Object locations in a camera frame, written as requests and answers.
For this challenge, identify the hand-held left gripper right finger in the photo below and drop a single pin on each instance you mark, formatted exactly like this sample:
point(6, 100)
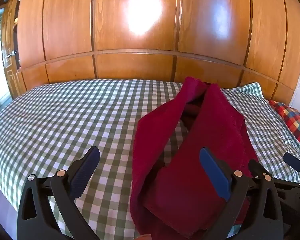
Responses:
point(213, 172)

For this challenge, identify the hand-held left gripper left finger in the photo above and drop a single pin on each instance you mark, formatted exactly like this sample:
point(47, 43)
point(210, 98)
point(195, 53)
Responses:
point(86, 167)

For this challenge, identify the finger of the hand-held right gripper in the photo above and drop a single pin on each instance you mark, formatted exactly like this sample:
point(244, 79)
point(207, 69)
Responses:
point(255, 169)
point(293, 161)

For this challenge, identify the dark red garment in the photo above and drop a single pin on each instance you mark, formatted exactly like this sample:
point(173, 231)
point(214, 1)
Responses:
point(190, 185)

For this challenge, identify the multicoloured checkered pillow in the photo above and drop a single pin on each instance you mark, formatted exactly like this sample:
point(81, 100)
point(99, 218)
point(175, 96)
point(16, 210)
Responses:
point(296, 120)

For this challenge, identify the green checkered bedspread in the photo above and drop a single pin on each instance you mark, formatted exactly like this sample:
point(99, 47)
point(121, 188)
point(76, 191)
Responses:
point(65, 120)

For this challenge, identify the green checkered pillow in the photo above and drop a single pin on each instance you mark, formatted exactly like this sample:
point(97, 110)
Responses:
point(250, 90)

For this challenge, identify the wooden door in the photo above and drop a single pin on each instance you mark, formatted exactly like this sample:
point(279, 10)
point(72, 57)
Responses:
point(10, 62)

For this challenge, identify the wooden wardrobe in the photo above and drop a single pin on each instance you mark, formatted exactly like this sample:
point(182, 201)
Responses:
point(150, 30)

